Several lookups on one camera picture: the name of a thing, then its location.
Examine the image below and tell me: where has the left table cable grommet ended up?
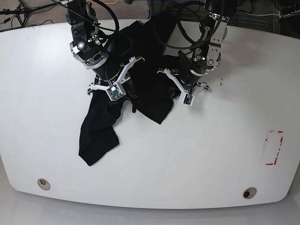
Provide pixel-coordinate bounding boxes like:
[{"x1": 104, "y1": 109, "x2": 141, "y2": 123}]
[{"x1": 37, "y1": 179, "x2": 51, "y2": 191}]

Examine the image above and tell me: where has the black T-shirt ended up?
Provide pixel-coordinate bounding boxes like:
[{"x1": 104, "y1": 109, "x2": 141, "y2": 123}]
[{"x1": 79, "y1": 13, "x2": 182, "y2": 166}]

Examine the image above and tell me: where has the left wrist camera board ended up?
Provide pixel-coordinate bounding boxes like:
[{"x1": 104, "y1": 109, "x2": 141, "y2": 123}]
[{"x1": 183, "y1": 94, "x2": 195, "y2": 106}]

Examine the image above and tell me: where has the right table cable grommet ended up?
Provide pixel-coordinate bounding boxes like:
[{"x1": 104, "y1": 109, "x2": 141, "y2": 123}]
[{"x1": 242, "y1": 187, "x2": 257, "y2": 200}]

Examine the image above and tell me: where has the white power strip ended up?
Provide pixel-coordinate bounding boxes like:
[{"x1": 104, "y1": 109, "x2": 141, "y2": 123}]
[{"x1": 279, "y1": 5, "x2": 300, "y2": 19}]

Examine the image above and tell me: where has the table cable grommet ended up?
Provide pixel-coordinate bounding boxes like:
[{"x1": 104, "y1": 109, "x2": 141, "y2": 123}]
[
  {"x1": 242, "y1": 187, "x2": 257, "y2": 200},
  {"x1": 37, "y1": 179, "x2": 51, "y2": 191}
]

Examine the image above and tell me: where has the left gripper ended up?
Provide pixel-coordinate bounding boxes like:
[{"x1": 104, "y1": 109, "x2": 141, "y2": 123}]
[{"x1": 157, "y1": 67, "x2": 211, "y2": 103}]

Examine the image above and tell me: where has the red tape rectangle marking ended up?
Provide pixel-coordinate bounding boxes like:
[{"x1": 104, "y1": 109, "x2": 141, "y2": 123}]
[{"x1": 262, "y1": 130, "x2": 284, "y2": 165}]

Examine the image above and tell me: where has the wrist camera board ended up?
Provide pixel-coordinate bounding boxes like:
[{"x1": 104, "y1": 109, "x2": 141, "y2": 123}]
[
  {"x1": 183, "y1": 94, "x2": 195, "y2": 106},
  {"x1": 106, "y1": 86, "x2": 125, "y2": 101}
]

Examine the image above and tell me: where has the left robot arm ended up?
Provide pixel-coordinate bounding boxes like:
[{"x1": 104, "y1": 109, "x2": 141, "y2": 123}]
[{"x1": 159, "y1": 0, "x2": 237, "y2": 106}]

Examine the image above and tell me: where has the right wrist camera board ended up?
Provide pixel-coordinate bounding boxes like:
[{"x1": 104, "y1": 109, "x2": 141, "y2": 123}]
[{"x1": 106, "y1": 86, "x2": 125, "y2": 101}]

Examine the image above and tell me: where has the black tripod stand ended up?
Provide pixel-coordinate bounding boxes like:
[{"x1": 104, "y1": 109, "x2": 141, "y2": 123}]
[{"x1": 0, "y1": 0, "x2": 56, "y2": 28}]

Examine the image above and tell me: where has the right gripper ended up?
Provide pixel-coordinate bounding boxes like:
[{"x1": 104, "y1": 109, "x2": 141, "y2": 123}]
[{"x1": 87, "y1": 56, "x2": 145, "y2": 99}]

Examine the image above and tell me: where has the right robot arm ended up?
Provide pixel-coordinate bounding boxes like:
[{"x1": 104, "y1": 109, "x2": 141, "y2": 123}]
[{"x1": 62, "y1": 0, "x2": 143, "y2": 101}]

